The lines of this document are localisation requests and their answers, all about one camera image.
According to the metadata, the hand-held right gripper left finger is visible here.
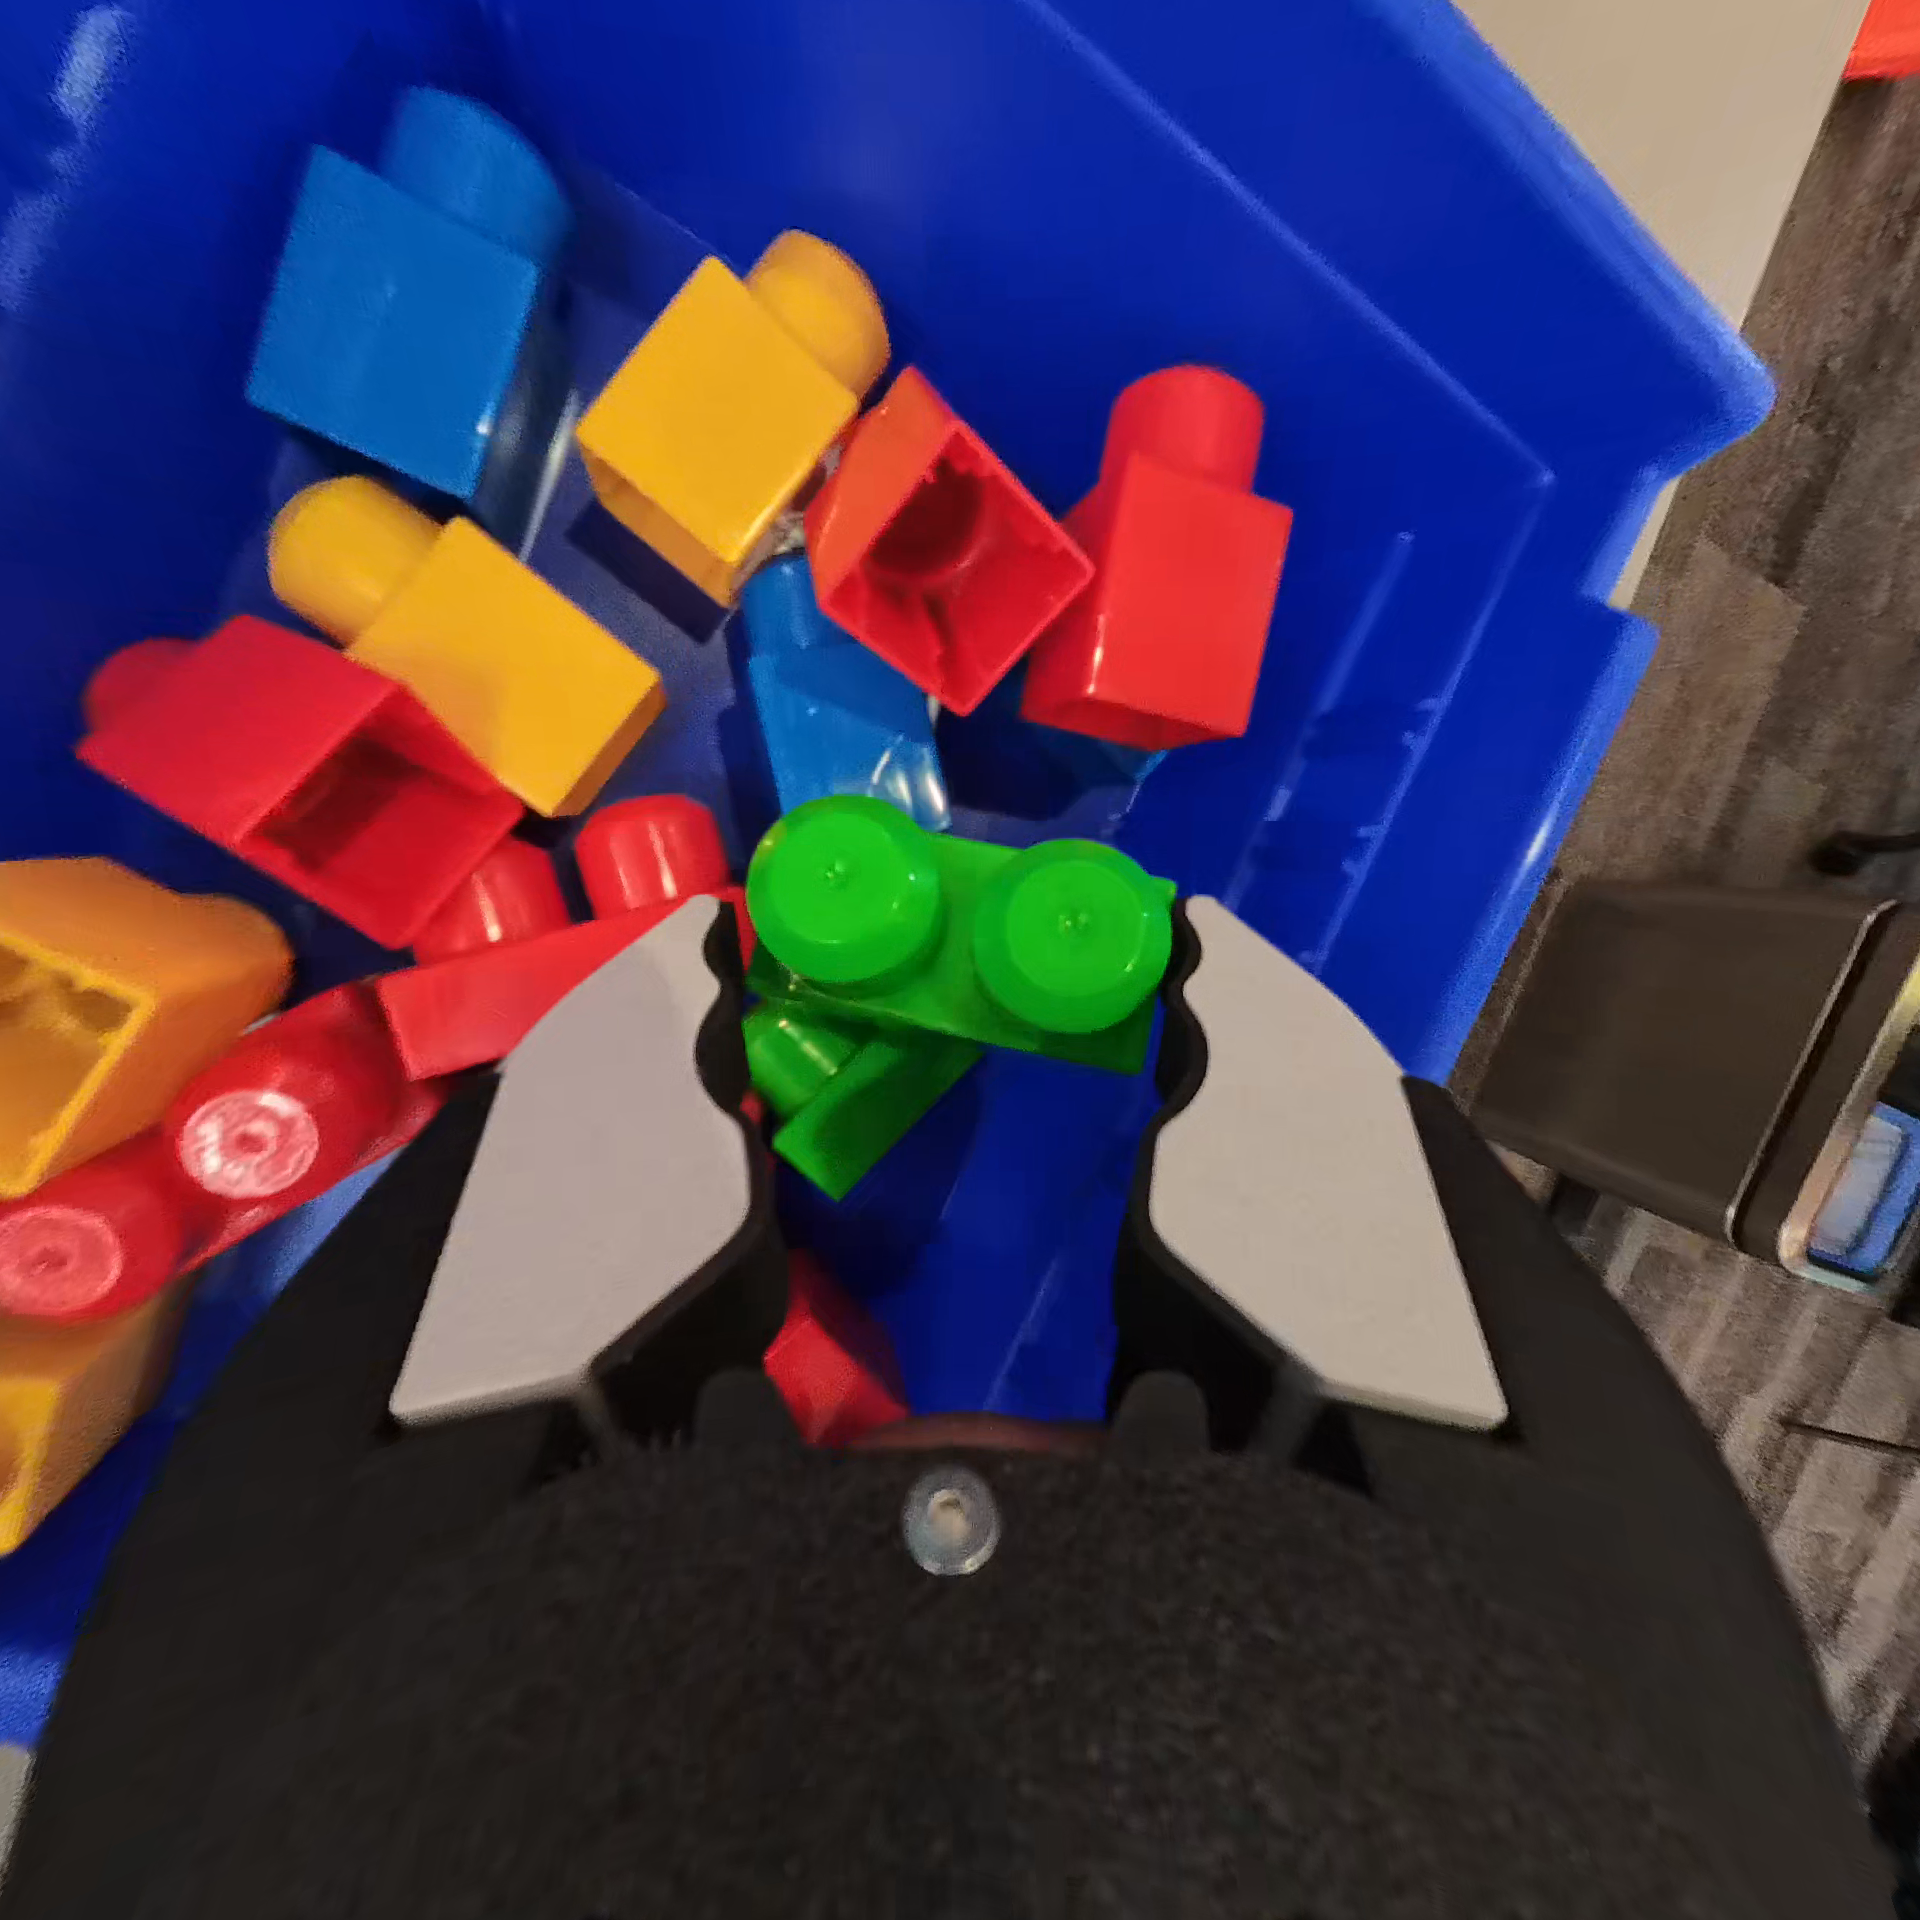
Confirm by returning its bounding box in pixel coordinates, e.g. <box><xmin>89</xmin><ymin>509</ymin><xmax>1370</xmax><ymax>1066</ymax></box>
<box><xmin>386</xmin><ymin>893</ymin><xmax>787</xmax><ymax>1449</ymax></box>

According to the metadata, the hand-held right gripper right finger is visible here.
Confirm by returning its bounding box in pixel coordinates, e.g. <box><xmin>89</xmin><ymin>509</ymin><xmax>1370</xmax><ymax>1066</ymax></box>
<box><xmin>1110</xmin><ymin>893</ymin><xmax>1507</xmax><ymax>1466</ymax></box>

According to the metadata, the green toy block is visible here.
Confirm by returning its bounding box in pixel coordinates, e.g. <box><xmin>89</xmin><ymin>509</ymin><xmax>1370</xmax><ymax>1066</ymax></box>
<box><xmin>744</xmin><ymin>796</ymin><xmax>1178</xmax><ymax>1074</ymax></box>
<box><xmin>742</xmin><ymin>1007</ymin><xmax>984</xmax><ymax>1203</ymax></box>

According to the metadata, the yellow single-stud toy block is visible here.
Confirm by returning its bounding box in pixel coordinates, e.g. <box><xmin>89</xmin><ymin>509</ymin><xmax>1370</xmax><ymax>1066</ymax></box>
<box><xmin>0</xmin><ymin>1287</ymin><xmax>185</xmax><ymax>1555</ymax></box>
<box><xmin>576</xmin><ymin>232</ymin><xmax>894</xmax><ymax>607</ymax></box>
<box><xmin>270</xmin><ymin>477</ymin><xmax>670</xmax><ymax>819</ymax></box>
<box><xmin>0</xmin><ymin>855</ymin><xmax>294</xmax><ymax>1203</ymax></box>

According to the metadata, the blue single-stud toy block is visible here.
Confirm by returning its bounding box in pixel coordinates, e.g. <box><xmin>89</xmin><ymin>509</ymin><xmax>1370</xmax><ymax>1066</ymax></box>
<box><xmin>726</xmin><ymin>551</ymin><xmax>952</xmax><ymax>835</ymax></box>
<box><xmin>247</xmin><ymin>87</ymin><xmax>576</xmax><ymax>506</ymax></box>

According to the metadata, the blue plastic storage bin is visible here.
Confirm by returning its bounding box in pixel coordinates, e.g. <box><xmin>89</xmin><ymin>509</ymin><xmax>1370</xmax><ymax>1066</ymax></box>
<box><xmin>0</xmin><ymin>0</ymin><xmax>1777</xmax><ymax>1749</ymax></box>

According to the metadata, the person's right hand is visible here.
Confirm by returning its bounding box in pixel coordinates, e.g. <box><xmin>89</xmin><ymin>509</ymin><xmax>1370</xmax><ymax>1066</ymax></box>
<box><xmin>853</xmin><ymin>1411</ymin><xmax>1115</xmax><ymax>1453</ymax></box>

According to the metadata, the black metal case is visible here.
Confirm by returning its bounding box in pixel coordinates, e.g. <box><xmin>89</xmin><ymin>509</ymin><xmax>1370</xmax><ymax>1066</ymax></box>
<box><xmin>1462</xmin><ymin>877</ymin><xmax>1920</xmax><ymax>1296</ymax></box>

